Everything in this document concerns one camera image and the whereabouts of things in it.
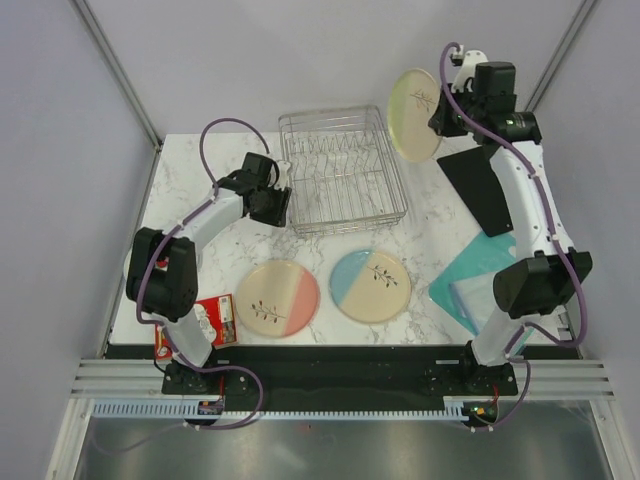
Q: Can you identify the green and cream plate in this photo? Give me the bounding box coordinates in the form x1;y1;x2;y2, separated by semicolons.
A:
387;68;442;163

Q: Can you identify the metal wire dish rack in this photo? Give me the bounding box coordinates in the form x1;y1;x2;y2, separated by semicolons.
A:
278;105;408;236

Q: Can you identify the blue and cream plate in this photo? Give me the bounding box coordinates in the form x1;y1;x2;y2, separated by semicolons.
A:
329;249;412;324

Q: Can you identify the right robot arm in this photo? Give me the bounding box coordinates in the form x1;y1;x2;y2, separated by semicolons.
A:
429;50;593;394

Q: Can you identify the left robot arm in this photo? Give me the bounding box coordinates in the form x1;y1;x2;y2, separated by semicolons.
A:
125;153;291;394

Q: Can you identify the black square mat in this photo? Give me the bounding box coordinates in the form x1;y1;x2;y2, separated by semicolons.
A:
437;146;513;237

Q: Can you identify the pink and cream plate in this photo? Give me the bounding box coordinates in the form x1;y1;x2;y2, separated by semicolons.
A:
235;260;320;339

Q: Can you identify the red instruction card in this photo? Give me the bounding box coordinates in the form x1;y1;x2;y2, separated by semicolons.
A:
154;294;237;360

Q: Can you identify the watermelon pattern plate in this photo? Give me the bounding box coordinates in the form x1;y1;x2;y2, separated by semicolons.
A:
122;248;203;280

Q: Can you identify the teal cutting mat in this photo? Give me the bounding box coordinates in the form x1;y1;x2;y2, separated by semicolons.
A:
429;232;516;336

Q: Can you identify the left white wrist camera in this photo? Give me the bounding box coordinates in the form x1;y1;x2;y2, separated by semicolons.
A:
273;160;292;190

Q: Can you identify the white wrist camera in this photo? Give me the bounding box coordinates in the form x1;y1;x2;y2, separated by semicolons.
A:
450;45;488;93
273;160;292;190

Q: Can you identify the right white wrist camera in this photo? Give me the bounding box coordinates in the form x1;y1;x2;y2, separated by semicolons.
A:
450;45;488;93

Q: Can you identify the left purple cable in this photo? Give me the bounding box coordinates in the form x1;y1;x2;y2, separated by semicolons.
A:
92;117;274;454

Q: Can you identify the purple cable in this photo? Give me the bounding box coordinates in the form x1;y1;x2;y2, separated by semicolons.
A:
438;41;589;434
92;117;274;454

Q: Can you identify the right aluminium frame post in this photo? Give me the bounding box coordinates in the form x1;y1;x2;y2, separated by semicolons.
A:
524;0;600;112

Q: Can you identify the aluminium frame post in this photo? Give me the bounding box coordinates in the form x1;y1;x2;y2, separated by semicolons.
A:
524;0;600;112
69;0;163;153

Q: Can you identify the white slotted cable duct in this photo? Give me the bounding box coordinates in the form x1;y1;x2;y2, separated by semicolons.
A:
92;395;501;420

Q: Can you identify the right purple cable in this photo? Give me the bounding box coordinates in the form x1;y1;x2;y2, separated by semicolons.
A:
438;41;589;434

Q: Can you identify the left aluminium frame post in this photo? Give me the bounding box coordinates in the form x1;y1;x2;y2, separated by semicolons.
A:
69;0;163;153

